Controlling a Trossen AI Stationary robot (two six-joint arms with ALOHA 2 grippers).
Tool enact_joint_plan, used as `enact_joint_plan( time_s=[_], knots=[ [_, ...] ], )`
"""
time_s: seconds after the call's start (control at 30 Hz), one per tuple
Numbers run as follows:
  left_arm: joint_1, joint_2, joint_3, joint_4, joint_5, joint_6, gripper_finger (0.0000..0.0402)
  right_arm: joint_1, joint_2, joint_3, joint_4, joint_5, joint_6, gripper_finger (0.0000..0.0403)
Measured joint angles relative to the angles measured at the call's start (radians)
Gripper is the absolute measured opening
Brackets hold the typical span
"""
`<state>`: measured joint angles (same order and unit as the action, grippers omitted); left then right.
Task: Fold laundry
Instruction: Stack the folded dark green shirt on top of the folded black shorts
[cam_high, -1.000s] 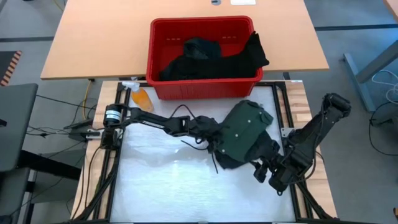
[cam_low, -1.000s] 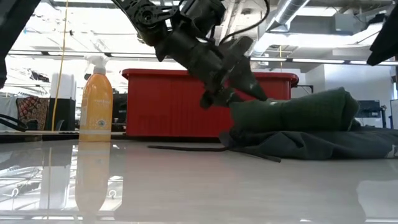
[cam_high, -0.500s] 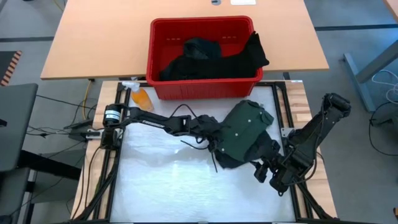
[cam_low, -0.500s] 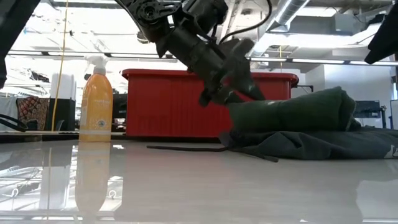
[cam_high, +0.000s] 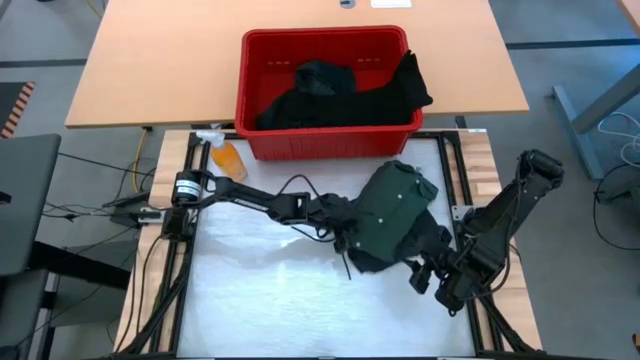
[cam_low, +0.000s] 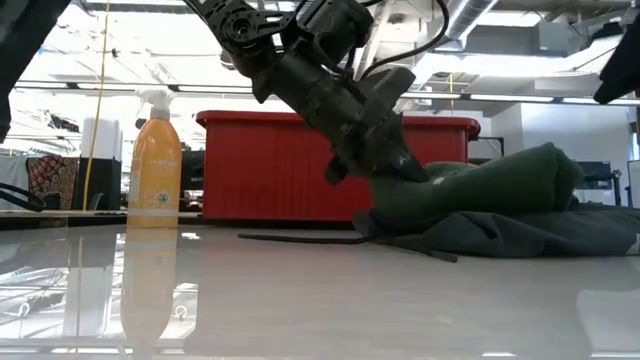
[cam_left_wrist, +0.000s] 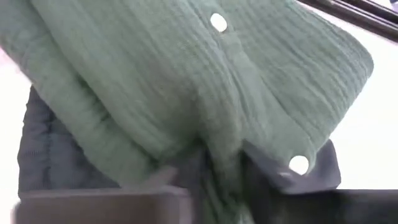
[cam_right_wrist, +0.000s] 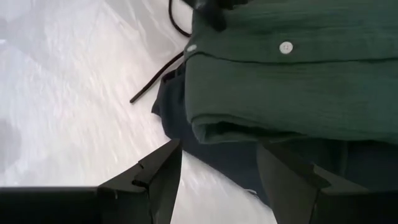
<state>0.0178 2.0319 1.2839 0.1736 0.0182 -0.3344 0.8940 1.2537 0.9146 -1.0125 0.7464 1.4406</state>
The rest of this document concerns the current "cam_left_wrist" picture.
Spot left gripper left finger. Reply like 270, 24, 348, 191
124, 146, 206, 224

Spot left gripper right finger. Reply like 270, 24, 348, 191
244, 149, 312, 224

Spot green button shirt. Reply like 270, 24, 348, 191
0, 0, 375, 224

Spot dark navy shorts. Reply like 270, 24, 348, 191
17, 85, 342, 195

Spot black aluminium table frame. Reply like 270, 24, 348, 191
297, 0, 398, 44

